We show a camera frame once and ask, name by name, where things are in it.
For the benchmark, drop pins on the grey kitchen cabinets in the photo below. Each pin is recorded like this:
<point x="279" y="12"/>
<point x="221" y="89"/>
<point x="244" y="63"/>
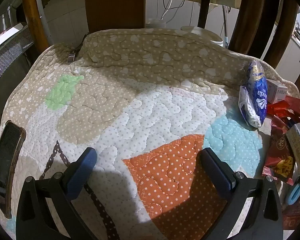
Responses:
<point x="292" y="55"/>

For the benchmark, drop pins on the red foil wrapper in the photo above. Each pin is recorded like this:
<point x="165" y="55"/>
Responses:
<point x="297" y="106"/>

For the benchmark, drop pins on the brown wooden chair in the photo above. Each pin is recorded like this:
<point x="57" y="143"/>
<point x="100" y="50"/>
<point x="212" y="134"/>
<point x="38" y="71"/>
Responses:
<point x="115" y="2"/>

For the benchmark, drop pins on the white plastic bucket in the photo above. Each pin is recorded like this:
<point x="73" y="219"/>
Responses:
<point x="205" y="33"/>

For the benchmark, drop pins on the dark red packet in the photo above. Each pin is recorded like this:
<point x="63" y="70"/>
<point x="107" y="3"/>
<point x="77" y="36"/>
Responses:
<point x="297" y="217"/>

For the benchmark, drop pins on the silver patterned box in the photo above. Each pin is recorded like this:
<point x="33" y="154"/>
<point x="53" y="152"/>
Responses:
<point x="298" y="142"/>

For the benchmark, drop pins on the quilted polka dot chair cushion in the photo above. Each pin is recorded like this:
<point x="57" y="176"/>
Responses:
<point x="140" y="110"/>

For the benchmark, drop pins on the blue white tissue packet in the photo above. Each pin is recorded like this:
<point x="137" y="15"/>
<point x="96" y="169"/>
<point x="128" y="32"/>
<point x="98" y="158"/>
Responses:
<point x="258" y="92"/>

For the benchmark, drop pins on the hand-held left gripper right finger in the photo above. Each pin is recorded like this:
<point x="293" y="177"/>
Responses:
<point x="216" y="172"/>

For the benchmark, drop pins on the metal mesh rack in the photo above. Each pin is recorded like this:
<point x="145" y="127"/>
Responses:
<point x="10" y="50"/>

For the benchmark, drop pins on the red snack bag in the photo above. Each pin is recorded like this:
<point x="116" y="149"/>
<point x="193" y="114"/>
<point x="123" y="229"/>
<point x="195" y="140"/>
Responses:
<point x="277" y="150"/>

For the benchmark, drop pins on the black smartphone in case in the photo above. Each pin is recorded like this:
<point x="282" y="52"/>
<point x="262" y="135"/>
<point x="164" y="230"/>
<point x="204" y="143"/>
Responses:
<point x="7" y="160"/>

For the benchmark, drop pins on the small white box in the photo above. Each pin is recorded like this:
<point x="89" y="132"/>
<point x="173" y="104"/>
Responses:
<point x="277" y="90"/>

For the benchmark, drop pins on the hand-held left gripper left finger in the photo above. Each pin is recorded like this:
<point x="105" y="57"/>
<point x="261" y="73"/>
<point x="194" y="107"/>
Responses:
<point x="81" y="172"/>

